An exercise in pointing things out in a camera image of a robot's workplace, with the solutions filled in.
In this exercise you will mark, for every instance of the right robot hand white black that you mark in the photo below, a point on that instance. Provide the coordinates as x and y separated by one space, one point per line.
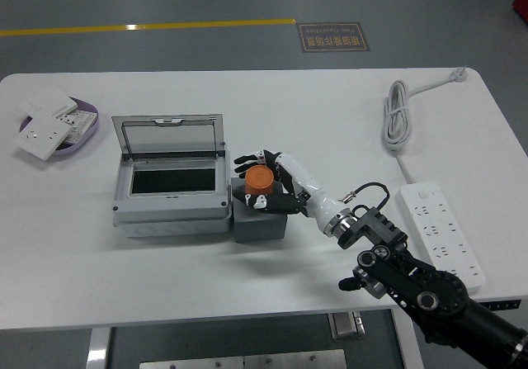
305 181

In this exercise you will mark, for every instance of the orange cylinder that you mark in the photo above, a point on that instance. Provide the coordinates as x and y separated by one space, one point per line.
259 181

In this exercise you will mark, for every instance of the grey electrical box tinted lid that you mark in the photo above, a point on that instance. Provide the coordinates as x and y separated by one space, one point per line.
173 210

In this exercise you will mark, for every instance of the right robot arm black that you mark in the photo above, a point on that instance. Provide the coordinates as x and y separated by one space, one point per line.
437 290

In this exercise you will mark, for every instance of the grey cube with round hole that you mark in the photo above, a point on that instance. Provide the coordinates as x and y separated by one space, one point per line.
260 226

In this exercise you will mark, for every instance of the grey control box under table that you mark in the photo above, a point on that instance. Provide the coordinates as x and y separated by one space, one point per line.
345 325

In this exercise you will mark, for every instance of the white power strip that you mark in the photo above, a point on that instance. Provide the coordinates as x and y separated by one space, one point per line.
441 228

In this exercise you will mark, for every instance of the brown floor sign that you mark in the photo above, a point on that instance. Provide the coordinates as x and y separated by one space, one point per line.
333 37

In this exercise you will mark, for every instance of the white table leg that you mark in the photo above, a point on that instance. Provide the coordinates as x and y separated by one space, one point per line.
98 348
406 344

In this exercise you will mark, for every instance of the purple tray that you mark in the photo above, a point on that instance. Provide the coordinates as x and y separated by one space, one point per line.
84 135

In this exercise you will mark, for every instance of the white printed socket panel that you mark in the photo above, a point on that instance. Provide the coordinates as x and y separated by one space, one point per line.
80 123

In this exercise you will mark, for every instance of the red object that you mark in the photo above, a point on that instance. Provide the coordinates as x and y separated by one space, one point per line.
520 3

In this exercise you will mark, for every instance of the metal base plate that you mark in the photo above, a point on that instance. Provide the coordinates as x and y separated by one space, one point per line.
243 360

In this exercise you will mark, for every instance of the white wall socket panel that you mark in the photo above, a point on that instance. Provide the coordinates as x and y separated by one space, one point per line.
39 135

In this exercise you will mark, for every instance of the white wall switch panel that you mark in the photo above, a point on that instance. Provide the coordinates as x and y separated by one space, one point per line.
47 100

